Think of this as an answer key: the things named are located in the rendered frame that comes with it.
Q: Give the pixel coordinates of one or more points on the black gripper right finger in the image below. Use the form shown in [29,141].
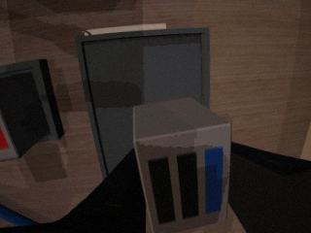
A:
[268,192]

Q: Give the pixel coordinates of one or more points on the tan flat panel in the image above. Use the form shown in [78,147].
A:
[306,151]

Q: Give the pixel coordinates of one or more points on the blue rod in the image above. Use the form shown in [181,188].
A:
[15,218]

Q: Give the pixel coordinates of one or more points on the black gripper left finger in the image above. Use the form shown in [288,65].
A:
[117,205]

